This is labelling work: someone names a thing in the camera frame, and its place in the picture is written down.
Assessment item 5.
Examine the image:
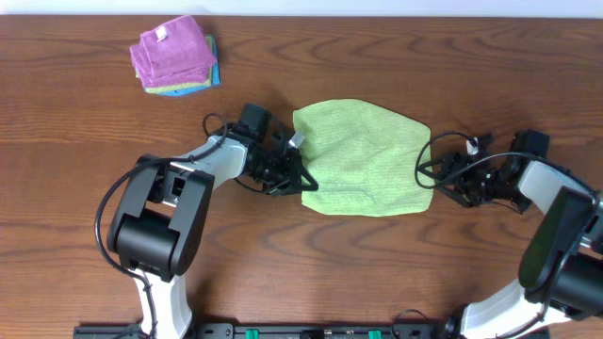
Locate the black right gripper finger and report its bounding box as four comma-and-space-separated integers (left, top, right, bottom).
418, 156, 454, 175
435, 182, 474, 208

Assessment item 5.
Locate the green microfiber cloth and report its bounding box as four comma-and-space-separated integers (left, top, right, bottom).
293, 99, 433, 217

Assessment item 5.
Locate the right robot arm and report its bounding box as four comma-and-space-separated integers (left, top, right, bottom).
415, 152, 602, 338

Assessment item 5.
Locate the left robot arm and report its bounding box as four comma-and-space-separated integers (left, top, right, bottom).
106, 132, 318, 338

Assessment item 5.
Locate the blue folded cloth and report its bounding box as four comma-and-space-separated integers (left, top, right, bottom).
139, 27, 220, 96

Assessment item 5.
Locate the light green folded cloth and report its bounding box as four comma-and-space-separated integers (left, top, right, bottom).
130, 33, 218, 96

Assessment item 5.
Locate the purple folded cloth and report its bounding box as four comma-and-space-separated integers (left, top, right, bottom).
130, 15, 217, 91

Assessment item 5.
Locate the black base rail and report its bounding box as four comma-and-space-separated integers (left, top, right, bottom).
73, 322, 551, 339

